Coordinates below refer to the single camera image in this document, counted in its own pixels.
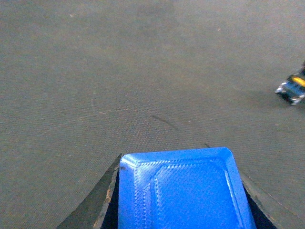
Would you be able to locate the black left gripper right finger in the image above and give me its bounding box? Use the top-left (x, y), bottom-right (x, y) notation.
top-left (241, 172), bottom-right (276, 229)

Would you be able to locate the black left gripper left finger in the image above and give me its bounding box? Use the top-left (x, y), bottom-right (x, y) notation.
top-left (57, 154), bottom-right (122, 229)

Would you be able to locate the blue plastic tray part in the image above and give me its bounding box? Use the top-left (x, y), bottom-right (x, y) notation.
top-left (118, 147), bottom-right (255, 229)

